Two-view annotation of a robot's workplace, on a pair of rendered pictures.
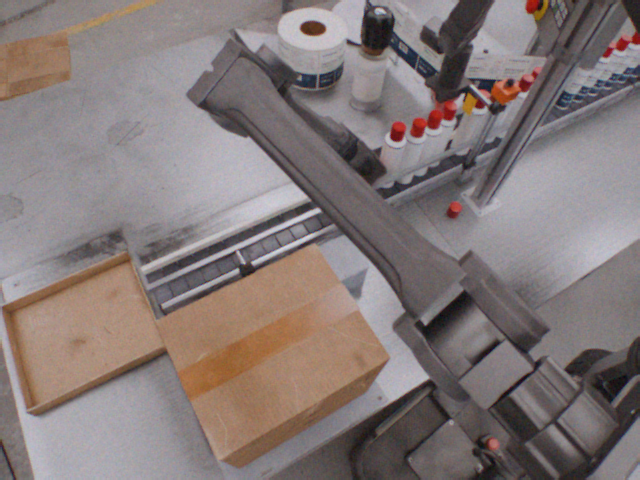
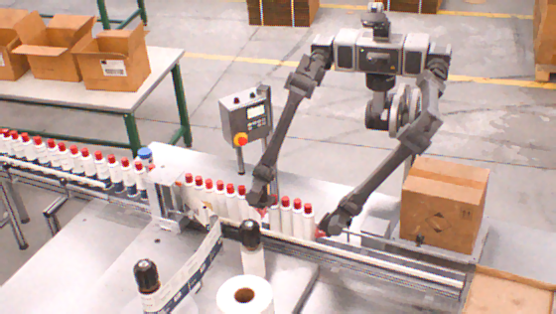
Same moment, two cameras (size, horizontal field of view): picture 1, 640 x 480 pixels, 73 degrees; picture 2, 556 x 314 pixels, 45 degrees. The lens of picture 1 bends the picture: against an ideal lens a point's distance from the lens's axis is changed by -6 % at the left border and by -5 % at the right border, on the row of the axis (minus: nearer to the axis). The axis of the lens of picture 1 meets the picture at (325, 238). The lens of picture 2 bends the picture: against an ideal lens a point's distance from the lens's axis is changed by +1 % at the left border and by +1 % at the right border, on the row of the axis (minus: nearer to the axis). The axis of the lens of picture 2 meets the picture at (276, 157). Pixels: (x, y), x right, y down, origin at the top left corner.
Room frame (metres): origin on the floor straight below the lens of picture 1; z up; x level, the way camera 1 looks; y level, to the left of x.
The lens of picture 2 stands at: (1.72, 1.64, 2.79)
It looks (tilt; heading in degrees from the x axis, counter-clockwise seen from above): 36 degrees down; 244
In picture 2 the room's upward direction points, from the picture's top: 5 degrees counter-clockwise
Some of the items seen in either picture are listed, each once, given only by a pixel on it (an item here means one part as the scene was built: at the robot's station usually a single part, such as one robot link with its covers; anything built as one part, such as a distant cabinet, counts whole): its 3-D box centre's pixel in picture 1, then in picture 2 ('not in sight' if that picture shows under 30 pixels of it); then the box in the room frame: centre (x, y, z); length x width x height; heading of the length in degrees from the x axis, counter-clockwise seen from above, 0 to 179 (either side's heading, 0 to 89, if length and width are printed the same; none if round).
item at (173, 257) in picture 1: (347, 180); (328, 248); (0.71, -0.04, 0.91); 1.07 x 0.01 x 0.02; 126
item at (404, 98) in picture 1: (386, 57); (191, 299); (1.29, -0.13, 0.86); 0.80 x 0.67 x 0.05; 126
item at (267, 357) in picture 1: (275, 362); (443, 204); (0.21, 0.07, 0.99); 0.30 x 0.24 x 0.27; 127
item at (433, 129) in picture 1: (426, 143); (286, 217); (0.80, -0.22, 0.98); 0.05 x 0.05 x 0.20
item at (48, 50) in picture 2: not in sight; (61, 46); (1.19, -2.51, 0.96); 0.53 x 0.45 x 0.37; 45
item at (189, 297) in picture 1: (439, 163); (269, 235); (0.85, -0.29, 0.85); 1.65 x 0.11 x 0.05; 126
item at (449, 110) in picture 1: (440, 135); (274, 215); (0.83, -0.26, 0.98); 0.05 x 0.05 x 0.20
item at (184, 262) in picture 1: (439, 162); (269, 234); (0.85, -0.29, 0.86); 1.65 x 0.08 x 0.04; 126
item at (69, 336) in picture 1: (83, 328); (509, 301); (0.26, 0.51, 0.85); 0.30 x 0.26 x 0.04; 126
